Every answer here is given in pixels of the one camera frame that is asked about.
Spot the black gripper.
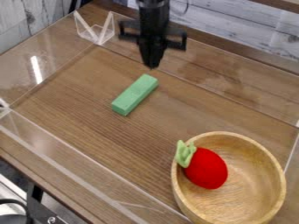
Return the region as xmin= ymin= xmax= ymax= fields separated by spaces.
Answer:
xmin=118 ymin=20 xmax=187 ymax=69

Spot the green foam stick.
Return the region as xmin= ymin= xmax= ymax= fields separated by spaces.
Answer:
xmin=111 ymin=73 xmax=159 ymax=116

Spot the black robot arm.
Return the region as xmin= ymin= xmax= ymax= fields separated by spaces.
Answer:
xmin=118 ymin=0 xmax=187 ymax=69

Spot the brown wooden bowl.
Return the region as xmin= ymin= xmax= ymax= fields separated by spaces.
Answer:
xmin=171 ymin=131 xmax=286 ymax=224

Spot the red plush strawberry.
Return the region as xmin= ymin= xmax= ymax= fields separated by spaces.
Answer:
xmin=175 ymin=140 xmax=228 ymax=190

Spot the clear acrylic tray wall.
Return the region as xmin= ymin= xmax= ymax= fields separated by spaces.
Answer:
xmin=0 ymin=6 xmax=299 ymax=224

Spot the black table leg frame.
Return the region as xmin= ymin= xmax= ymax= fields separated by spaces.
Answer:
xmin=27 ymin=183 xmax=68 ymax=224

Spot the black cable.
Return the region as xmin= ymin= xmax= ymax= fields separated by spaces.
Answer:
xmin=0 ymin=198 xmax=31 ymax=218

